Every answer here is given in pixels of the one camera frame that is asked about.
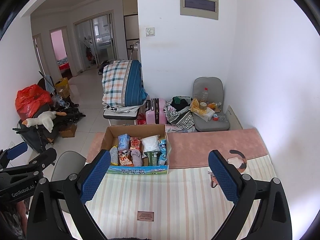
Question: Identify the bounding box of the white board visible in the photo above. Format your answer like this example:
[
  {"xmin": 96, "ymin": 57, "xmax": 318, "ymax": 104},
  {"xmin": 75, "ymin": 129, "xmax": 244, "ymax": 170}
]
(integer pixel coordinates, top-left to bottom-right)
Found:
[{"xmin": 226, "ymin": 105, "xmax": 243, "ymax": 130}]

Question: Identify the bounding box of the grey padded chair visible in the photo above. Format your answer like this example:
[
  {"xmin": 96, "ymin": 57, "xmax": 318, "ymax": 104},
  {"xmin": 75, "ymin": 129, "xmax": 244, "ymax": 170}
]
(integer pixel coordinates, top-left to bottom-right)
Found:
[{"xmin": 192, "ymin": 77, "xmax": 230, "ymax": 132}]

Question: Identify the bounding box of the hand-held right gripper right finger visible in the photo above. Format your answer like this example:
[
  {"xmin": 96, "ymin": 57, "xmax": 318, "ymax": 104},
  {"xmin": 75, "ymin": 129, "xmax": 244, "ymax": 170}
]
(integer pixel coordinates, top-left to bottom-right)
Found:
[{"xmin": 208, "ymin": 149, "xmax": 293, "ymax": 240}]

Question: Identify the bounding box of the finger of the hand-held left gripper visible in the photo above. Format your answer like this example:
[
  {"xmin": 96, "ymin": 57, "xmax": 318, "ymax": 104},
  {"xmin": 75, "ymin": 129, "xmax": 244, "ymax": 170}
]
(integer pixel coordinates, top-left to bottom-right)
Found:
[
  {"xmin": 26, "ymin": 147, "xmax": 57, "ymax": 173},
  {"xmin": 0, "ymin": 141, "xmax": 28, "ymax": 172}
]

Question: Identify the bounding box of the striped blanket with cat print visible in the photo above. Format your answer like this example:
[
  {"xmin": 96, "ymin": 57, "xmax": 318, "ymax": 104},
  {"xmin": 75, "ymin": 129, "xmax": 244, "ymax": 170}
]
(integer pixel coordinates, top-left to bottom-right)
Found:
[{"xmin": 85, "ymin": 128, "xmax": 278, "ymax": 240}]

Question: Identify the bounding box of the purple cloth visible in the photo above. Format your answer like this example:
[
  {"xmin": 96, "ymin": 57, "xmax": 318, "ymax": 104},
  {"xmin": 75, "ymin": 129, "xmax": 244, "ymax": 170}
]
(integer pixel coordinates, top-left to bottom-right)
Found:
[{"xmin": 130, "ymin": 149, "xmax": 143, "ymax": 167}]

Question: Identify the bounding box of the yellow plastic bag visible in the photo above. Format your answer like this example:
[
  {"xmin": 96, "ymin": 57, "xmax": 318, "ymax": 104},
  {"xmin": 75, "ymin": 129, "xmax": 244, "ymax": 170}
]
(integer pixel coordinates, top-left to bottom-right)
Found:
[{"xmin": 190, "ymin": 99, "xmax": 215, "ymax": 117}]

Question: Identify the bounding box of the light blue long packet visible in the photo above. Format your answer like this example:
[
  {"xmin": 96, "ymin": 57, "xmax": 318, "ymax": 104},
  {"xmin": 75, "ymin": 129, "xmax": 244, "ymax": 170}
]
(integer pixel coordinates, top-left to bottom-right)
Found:
[{"xmin": 157, "ymin": 139, "xmax": 170, "ymax": 165}]

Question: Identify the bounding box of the plaid blue quilt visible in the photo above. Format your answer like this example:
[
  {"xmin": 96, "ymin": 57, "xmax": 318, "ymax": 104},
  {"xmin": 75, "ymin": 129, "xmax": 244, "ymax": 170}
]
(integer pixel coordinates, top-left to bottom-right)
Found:
[{"xmin": 102, "ymin": 60, "xmax": 148, "ymax": 107}]

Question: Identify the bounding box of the red plastic bag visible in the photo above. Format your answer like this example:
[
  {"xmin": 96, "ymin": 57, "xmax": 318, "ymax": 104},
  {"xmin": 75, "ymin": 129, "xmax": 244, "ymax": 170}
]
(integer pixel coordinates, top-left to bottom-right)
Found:
[{"xmin": 15, "ymin": 84, "xmax": 53, "ymax": 120}]

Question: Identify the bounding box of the folding bed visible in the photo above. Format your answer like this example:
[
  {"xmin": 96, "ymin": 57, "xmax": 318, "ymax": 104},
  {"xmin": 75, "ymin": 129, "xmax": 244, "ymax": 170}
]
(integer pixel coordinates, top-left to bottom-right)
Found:
[{"xmin": 103, "ymin": 105, "xmax": 143, "ymax": 126}]

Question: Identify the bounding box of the black white patterned bag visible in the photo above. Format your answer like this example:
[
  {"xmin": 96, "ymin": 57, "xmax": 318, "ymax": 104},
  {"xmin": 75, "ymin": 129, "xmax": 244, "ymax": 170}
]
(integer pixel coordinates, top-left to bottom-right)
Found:
[{"xmin": 164, "ymin": 96, "xmax": 195, "ymax": 130}]

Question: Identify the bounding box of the silver scrubber yellow packet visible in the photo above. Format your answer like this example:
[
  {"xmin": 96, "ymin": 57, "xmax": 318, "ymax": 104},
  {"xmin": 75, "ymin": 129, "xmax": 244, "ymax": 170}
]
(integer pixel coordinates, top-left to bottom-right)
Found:
[{"xmin": 109, "ymin": 145, "xmax": 119, "ymax": 165}]

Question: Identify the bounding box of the grey round-backed chair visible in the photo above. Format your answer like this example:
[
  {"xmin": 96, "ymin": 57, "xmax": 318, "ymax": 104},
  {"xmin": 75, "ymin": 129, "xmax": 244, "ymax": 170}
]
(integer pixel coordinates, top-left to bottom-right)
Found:
[{"xmin": 51, "ymin": 151, "xmax": 87, "ymax": 214}]

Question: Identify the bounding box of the brown cardboard box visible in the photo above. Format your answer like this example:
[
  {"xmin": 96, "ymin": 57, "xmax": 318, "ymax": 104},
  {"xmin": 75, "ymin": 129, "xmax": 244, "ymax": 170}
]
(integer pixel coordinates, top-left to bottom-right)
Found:
[{"xmin": 59, "ymin": 124, "xmax": 77, "ymax": 138}]

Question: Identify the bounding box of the orange snack packet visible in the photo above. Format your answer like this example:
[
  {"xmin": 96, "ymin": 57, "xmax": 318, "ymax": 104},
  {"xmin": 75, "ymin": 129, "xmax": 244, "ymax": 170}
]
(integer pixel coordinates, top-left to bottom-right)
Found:
[{"xmin": 118, "ymin": 150, "xmax": 133, "ymax": 167}]

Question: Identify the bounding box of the white plastic bag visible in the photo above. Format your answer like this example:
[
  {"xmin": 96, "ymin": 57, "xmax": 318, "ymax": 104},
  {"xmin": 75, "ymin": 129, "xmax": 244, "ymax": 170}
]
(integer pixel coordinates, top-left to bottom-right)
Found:
[{"xmin": 141, "ymin": 135, "xmax": 160, "ymax": 153}]

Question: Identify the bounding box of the pink suitcase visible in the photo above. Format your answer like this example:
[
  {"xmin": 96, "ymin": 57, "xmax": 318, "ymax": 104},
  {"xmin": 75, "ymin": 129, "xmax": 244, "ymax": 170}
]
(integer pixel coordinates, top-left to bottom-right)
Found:
[{"xmin": 145, "ymin": 98, "xmax": 167, "ymax": 125}]

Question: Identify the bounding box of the black stroller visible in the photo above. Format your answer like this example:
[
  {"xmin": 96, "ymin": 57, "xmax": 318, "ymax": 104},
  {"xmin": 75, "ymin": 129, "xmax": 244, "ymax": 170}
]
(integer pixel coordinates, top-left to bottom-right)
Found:
[{"xmin": 12, "ymin": 71, "xmax": 87, "ymax": 153}]

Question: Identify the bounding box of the blue tissue pack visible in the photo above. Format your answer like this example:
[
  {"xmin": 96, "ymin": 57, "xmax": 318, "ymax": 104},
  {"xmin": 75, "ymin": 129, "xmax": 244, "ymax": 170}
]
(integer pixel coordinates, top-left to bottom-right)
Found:
[{"xmin": 117, "ymin": 134, "xmax": 130, "ymax": 150}]

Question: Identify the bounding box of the red snack packet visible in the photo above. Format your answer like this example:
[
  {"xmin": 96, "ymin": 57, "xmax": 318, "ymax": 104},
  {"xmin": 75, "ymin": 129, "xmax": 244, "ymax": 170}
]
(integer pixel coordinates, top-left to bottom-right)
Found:
[{"xmin": 129, "ymin": 137, "xmax": 143, "ymax": 153}]

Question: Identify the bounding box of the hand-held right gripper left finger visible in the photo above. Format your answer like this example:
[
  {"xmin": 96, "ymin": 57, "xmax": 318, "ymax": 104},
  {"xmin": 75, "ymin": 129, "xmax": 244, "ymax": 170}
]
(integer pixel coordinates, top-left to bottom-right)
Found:
[{"xmin": 27, "ymin": 149, "xmax": 111, "ymax": 240}]

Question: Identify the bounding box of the yellow shopping bag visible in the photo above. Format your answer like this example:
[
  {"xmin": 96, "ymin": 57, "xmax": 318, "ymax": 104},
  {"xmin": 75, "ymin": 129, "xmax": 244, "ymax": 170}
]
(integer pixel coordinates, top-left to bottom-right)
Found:
[{"xmin": 54, "ymin": 77, "xmax": 69, "ymax": 98}]

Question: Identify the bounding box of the person's left forearm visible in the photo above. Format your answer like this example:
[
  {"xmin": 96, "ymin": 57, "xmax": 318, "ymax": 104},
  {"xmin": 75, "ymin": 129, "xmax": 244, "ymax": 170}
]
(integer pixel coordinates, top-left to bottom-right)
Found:
[{"xmin": 0, "ymin": 200, "xmax": 28, "ymax": 240}]

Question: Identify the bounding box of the green packet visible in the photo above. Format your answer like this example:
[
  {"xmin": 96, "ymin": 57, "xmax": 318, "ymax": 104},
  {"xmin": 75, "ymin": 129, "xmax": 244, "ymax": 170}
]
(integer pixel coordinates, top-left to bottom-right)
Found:
[{"xmin": 143, "ymin": 151, "xmax": 159, "ymax": 166}]

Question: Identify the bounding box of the beige wall panel box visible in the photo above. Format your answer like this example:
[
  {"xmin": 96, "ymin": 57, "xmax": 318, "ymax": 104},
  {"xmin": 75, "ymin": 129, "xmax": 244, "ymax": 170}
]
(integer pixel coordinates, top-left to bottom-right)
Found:
[{"xmin": 179, "ymin": 0, "xmax": 219, "ymax": 20}]

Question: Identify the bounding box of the white goose plush toy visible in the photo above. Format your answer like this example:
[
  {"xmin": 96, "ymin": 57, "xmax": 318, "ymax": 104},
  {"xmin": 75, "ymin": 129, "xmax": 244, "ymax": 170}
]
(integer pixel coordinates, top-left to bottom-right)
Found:
[{"xmin": 22, "ymin": 111, "xmax": 67, "ymax": 132}]

